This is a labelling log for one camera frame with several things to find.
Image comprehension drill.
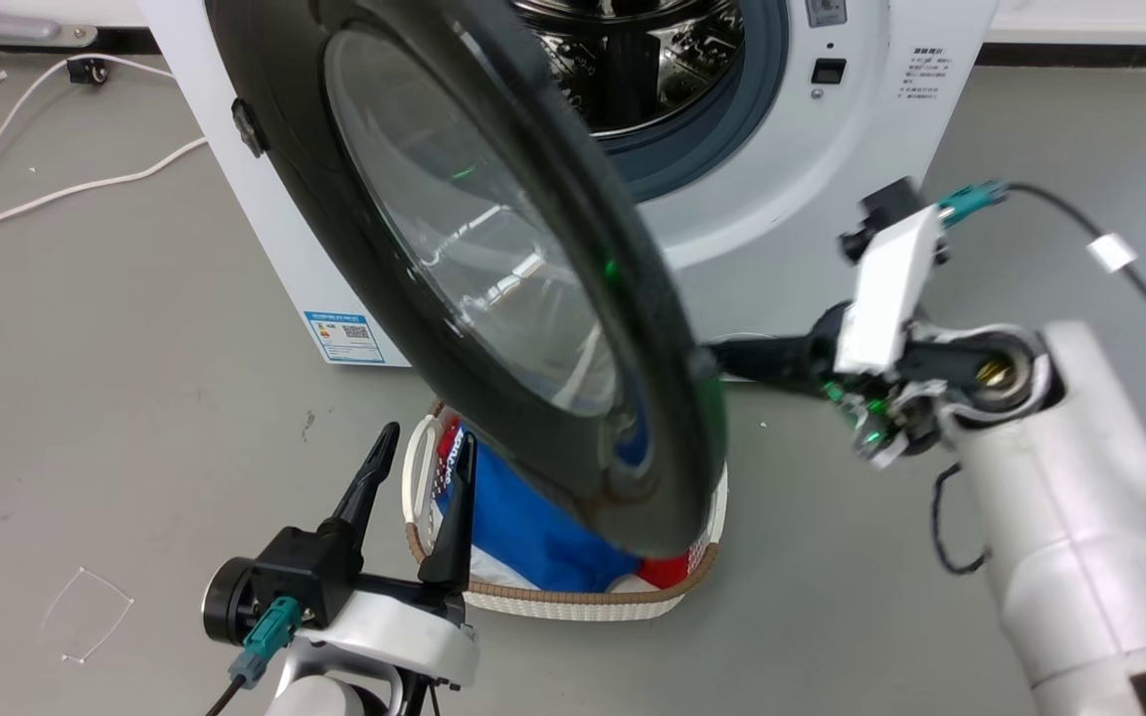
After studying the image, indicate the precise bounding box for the red white printed garment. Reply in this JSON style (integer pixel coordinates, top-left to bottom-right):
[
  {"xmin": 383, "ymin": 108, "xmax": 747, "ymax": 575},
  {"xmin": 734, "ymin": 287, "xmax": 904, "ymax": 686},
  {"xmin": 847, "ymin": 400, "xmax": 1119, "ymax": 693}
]
[{"xmin": 436, "ymin": 418, "xmax": 465, "ymax": 500}]

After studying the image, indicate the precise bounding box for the blue garment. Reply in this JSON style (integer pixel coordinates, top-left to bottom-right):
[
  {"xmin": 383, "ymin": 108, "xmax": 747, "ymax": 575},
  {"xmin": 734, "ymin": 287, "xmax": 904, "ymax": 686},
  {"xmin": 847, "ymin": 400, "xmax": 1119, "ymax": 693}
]
[{"xmin": 434, "ymin": 423, "xmax": 649, "ymax": 595}]

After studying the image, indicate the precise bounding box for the black round glass washer door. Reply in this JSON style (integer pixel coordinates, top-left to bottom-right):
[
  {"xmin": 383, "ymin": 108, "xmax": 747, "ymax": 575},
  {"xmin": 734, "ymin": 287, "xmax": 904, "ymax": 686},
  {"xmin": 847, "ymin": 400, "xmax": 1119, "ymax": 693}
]
[{"xmin": 203, "ymin": 0, "xmax": 730, "ymax": 560}]

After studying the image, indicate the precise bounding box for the printed text sticker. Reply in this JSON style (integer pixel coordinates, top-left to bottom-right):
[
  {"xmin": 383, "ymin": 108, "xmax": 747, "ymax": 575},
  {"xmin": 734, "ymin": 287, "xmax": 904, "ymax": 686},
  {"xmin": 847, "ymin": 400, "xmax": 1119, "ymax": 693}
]
[{"xmin": 895, "ymin": 44, "xmax": 953, "ymax": 106}]

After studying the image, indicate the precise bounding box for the left teal plug black cable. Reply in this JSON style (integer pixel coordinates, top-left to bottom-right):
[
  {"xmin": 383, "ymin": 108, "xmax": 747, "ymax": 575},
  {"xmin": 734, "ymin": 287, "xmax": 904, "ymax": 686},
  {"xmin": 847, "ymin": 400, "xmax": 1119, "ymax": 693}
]
[{"xmin": 203, "ymin": 597, "xmax": 301, "ymax": 716}]

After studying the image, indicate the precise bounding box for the teal plug black cable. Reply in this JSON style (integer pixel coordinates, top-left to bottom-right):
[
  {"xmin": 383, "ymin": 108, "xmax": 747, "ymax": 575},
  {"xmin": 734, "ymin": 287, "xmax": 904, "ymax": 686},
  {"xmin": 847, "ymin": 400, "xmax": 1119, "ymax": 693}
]
[
  {"xmin": 203, "ymin": 597, "xmax": 301, "ymax": 716},
  {"xmin": 939, "ymin": 180, "xmax": 1146, "ymax": 374}
]

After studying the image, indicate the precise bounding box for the thin white wire scrap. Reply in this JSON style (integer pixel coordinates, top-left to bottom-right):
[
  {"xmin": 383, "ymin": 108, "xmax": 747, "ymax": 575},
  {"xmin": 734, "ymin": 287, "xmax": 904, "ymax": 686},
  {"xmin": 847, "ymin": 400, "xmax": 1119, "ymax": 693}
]
[{"xmin": 40, "ymin": 566, "xmax": 135, "ymax": 666}]

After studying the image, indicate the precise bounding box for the blue energy label sticker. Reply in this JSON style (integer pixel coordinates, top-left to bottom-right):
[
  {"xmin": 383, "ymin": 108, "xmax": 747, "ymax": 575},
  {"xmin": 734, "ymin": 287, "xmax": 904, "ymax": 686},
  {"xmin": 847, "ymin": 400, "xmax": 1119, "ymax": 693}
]
[{"xmin": 301, "ymin": 309, "xmax": 386, "ymax": 368}]

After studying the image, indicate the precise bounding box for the short black loop cable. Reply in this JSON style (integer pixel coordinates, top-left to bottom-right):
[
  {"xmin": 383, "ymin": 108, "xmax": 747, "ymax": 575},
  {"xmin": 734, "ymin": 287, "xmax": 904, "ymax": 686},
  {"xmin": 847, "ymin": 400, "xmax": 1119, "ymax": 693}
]
[{"xmin": 931, "ymin": 461, "xmax": 989, "ymax": 577}]

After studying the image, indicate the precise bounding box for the steel washer drum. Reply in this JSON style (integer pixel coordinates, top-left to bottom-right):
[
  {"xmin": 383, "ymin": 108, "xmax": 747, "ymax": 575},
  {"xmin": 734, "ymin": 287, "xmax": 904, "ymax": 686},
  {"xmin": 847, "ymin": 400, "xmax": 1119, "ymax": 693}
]
[{"xmin": 508, "ymin": 0, "xmax": 748, "ymax": 140}]

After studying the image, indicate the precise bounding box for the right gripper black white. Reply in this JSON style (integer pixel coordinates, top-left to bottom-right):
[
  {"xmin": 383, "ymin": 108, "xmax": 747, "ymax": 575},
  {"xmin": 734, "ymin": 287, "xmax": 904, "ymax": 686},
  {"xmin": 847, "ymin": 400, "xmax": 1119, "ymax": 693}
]
[{"xmin": 698, "ymin": 301, "xmax": 1067, "ymax": 469}]

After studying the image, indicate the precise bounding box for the white front-load washing machine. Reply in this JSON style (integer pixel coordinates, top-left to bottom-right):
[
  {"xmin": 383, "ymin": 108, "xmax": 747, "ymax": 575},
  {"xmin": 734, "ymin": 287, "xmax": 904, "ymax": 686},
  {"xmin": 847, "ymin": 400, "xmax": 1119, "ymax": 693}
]
[{"xmin": 135, "ymin": 0, "xmax": 1002, "ymax": 369}]

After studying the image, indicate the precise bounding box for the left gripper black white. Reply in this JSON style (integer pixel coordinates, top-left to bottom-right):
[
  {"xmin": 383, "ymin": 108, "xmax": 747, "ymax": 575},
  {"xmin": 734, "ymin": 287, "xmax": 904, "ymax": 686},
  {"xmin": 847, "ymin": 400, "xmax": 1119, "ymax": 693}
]
[{"xmin": 253, "ymin": 422, "xmax": 480, "ymax": 689}]

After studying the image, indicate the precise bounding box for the grey wall fixture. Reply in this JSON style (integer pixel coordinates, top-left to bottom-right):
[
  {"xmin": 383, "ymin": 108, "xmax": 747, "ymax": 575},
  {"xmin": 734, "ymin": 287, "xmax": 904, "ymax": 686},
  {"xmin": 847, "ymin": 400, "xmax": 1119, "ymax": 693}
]
[{"xmin": 0, "ymin": 0, "xmax": 98, "ymax": 49}]

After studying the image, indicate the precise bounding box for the right teal plug black cable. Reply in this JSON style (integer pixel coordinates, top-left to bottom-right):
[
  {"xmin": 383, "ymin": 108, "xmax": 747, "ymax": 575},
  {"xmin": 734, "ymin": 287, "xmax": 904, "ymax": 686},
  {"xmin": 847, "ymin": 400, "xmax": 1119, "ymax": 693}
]
[{"xmin": 939, "ymin": 180, "xmax": 1146, "ymax": 374}]

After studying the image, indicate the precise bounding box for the white woven laundry basket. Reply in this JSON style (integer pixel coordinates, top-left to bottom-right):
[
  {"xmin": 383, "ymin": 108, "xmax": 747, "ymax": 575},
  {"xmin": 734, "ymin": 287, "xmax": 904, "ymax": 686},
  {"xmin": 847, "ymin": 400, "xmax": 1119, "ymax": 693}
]
[{"xmin": 402, "ymin": 403, "xmax": 730, "ymax": 623}]

